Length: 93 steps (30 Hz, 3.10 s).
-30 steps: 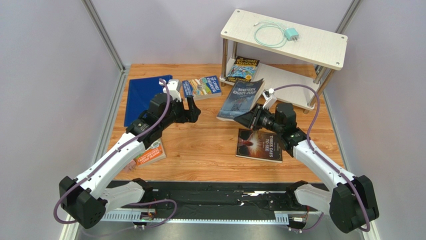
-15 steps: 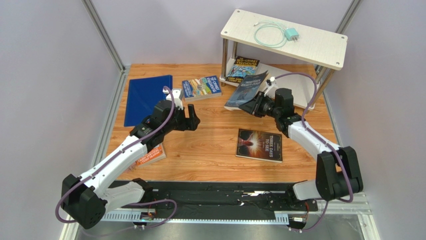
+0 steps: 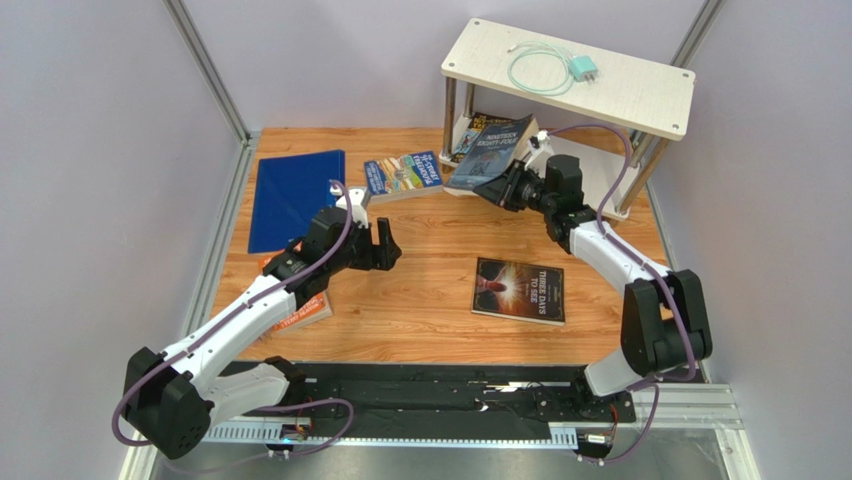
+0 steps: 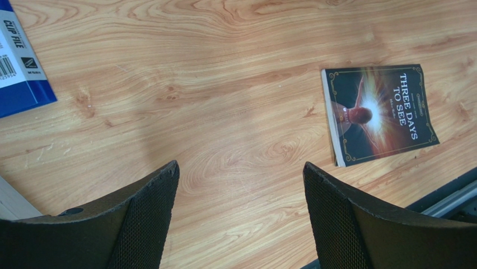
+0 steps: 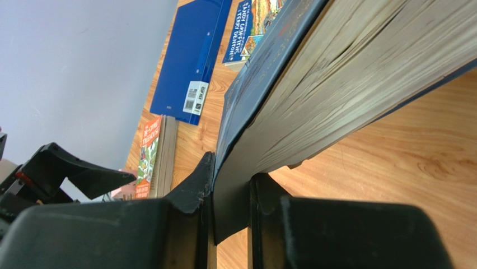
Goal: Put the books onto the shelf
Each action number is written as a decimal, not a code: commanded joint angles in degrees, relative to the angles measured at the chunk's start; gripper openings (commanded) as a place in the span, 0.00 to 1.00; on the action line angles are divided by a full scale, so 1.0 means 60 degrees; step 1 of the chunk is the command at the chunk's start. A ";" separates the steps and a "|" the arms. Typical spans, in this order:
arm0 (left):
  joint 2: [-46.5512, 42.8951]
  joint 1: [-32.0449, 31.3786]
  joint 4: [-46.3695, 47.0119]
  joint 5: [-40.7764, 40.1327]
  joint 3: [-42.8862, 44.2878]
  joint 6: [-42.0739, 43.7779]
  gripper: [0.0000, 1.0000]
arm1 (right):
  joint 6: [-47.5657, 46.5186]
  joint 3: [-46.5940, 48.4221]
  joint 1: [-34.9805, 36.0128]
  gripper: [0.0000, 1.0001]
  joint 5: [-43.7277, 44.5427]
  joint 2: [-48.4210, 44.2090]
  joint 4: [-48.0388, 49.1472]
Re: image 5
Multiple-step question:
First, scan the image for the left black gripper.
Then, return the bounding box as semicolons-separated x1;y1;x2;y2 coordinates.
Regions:
1;142;136;238

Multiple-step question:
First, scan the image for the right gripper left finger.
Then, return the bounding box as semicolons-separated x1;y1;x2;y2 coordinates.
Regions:
1;152;216;268

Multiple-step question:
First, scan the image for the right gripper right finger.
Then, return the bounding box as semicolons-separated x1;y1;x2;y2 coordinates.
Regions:
249;174;453;268

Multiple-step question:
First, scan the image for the orange 78-storey treehouse book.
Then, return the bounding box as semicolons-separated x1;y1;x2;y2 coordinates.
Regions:
134;115;179;199

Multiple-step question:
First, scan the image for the nineteen eighty-four book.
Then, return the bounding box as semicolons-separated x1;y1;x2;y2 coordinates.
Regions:
212;1;476;243

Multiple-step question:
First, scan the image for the pink cube power socket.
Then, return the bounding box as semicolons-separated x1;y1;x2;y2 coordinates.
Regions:
111;168;138;201

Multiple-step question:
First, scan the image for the blue file folder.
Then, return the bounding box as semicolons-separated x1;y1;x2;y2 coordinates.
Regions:
149;0;232;125

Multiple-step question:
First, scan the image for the blue treehouse book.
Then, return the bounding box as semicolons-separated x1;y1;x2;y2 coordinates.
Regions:
222;0;287;72

